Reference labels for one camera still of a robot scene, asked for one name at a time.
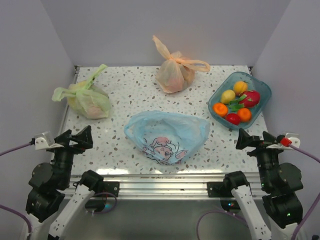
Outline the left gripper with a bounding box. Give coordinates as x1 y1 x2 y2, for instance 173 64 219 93
48 124 93 187

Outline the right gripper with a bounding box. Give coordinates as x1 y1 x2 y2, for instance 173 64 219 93
236 126 286 189

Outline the orange tangerine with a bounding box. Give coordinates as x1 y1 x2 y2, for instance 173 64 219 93
237 108 252 123
212 102 229 118

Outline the red apple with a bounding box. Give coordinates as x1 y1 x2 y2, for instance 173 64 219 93
225 113 241 126

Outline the red dragon fruit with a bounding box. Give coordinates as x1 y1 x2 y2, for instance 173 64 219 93
229 90 261 112

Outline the yellow lemon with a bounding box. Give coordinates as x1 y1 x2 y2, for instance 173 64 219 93
220 89 236 105

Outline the yellow mango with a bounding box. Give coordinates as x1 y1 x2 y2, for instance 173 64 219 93
233 81 248 96

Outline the blue plastic bag with fruit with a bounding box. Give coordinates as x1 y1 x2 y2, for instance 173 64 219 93
124 110 210 166

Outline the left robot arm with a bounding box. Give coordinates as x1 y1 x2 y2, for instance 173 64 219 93
24 125 120 240

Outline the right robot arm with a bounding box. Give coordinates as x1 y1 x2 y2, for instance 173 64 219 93
206 128 304 240

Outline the green plastic bag with fruit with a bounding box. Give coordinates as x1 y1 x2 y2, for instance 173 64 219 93
51 64 111 120

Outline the orange plastic bag with fruit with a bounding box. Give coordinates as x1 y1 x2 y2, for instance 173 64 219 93
152 36 211 94

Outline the teal transparent plastic basin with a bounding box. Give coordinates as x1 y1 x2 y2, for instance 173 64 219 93
207 71 272 130

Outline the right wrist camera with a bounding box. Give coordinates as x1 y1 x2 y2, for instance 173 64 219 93
266 132 301 150

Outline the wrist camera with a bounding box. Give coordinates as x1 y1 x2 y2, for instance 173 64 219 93
266 132 301 150
30 131 56 151

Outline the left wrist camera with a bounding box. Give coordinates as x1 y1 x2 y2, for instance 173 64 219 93
30 131 56 151

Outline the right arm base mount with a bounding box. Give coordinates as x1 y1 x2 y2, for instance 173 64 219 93
206 171 250 198

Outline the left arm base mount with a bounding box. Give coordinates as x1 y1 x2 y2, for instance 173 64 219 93
78 170 120 197

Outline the aluminium front rail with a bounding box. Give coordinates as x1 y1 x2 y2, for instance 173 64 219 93
32 172 293 201

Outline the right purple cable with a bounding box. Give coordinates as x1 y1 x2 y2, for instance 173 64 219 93
284 139 320 240

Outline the purple cable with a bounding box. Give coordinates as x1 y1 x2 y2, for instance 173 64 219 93
0 141 36 240
284 139 320 240

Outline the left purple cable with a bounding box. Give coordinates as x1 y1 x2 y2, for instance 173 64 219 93
0 141 36 240

